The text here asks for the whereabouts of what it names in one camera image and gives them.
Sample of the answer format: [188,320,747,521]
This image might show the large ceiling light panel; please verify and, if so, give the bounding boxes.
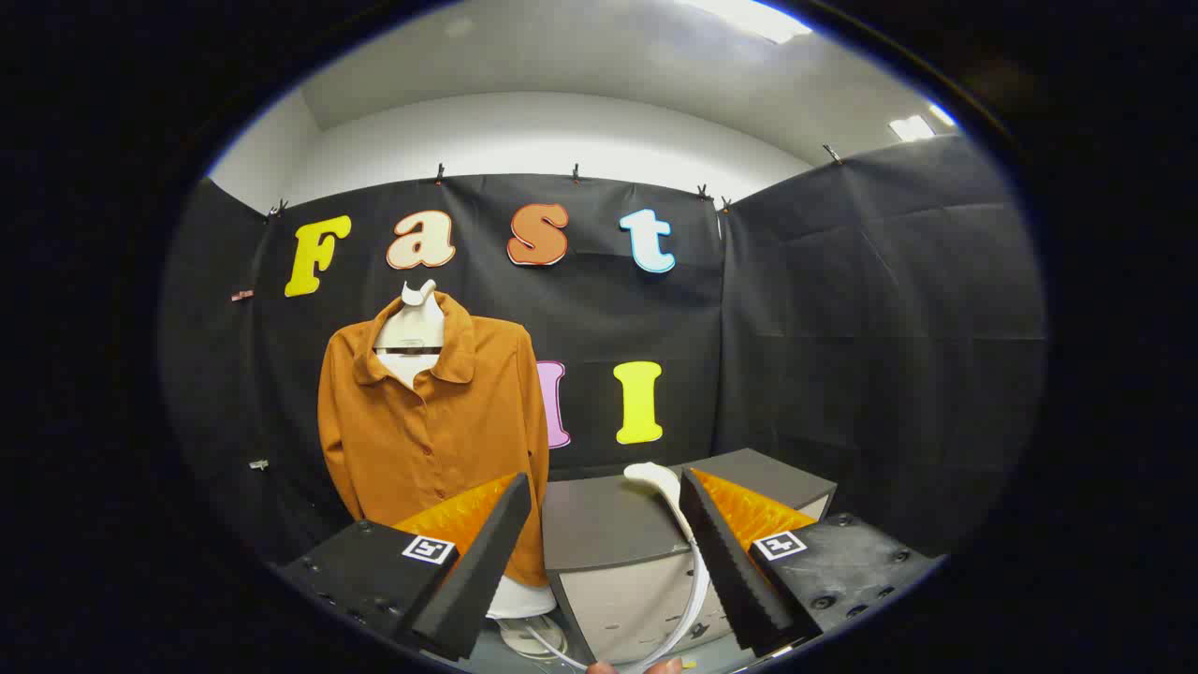
[679,0,813,45]

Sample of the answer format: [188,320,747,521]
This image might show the grey cabinet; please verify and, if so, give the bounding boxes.
[541,447,839,666]

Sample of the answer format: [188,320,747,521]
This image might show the orange button-up shirt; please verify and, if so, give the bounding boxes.
[316,290,551,589]

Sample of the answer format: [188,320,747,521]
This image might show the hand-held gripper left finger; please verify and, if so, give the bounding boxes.
[279,473,533,662]

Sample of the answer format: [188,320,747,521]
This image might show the row of small black clips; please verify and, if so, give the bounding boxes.
[267,142,843,221]

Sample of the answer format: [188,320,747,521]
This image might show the white steamer hose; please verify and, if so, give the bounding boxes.
[519,623,591,671]

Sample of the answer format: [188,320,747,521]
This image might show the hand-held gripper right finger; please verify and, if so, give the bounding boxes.
[679,468,944,658]

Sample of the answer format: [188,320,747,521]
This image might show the small ceiling light panel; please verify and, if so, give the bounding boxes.
[889,103,957,143]

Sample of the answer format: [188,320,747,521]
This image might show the white mannequin torso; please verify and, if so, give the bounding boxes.
[373,278,562,656]

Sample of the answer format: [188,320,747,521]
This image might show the black backdrop cloth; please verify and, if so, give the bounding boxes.
[159,134,1047,572]

